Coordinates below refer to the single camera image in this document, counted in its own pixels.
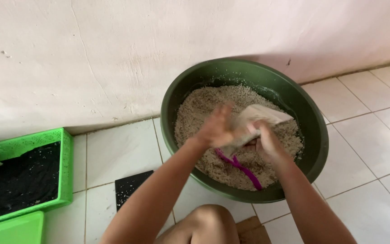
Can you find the person's left hand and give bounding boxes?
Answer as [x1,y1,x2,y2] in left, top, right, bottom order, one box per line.
[195,103,240,149]

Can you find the person's right hand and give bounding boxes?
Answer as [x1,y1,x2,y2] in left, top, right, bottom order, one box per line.
[243,121,292,165]

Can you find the clear plastic bag of grain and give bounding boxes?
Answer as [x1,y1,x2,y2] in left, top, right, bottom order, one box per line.
[220,104,294,159]

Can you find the heap of pale grain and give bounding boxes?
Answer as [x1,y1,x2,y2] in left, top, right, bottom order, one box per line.
[174,85,304,192]

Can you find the purple plastic scoop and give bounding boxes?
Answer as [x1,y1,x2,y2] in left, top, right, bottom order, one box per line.
[215,148,263,191]

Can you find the dark green plastic basin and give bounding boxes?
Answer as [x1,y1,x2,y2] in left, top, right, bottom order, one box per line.
[160,58,330,204]

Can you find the person's knee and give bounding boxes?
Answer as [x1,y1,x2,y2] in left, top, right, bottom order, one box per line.
[154,204,241,244]

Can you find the small black mat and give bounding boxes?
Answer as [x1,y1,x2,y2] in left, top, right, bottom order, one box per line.
[115,170,154,212]

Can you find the green plastic crate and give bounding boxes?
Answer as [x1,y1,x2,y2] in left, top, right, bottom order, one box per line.
[0,127,74,229]

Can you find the black sheet with grain specks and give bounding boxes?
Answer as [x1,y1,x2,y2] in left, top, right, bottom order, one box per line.
[0,141,61,223]

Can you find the green plastic lid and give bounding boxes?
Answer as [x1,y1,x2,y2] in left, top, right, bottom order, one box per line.
[0,211,45,244]

